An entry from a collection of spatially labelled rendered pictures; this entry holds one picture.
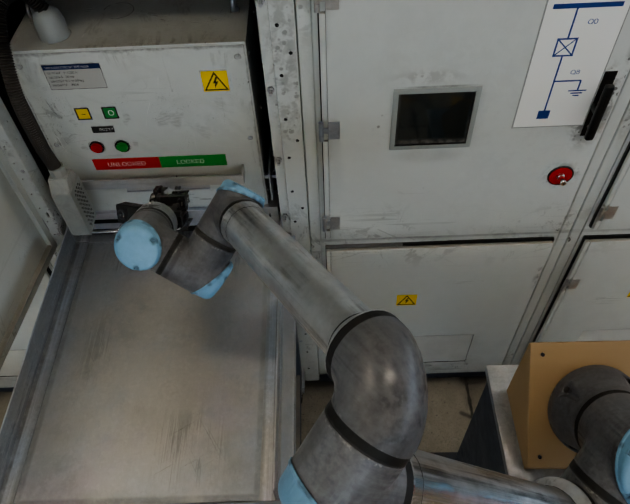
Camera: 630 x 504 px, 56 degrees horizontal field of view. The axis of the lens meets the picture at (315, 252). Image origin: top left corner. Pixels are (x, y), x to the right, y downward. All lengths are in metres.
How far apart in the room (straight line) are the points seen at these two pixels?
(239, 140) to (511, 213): 0.70
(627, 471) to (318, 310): 0.59
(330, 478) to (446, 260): 1.06
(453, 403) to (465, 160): 1.12
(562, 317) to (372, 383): 1.42
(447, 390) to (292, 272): 1.50
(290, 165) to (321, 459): 0.84
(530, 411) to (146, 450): 0.80
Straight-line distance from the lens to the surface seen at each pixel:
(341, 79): 1.23
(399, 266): 1.67
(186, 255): 1.15
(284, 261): 0.89
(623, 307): 2.08
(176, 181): 1.47
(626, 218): 1.72
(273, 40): 1.20
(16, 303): 1.64
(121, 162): 1.51
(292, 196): 1.47
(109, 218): 1.65
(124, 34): 1.36
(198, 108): 1.36
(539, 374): 1.32
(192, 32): 1.32
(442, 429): 2.23
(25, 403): 1.47
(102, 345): 1.48
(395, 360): 0.70
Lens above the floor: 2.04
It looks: 51 degrees down
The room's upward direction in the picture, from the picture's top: 3 degrees counter-clockwise
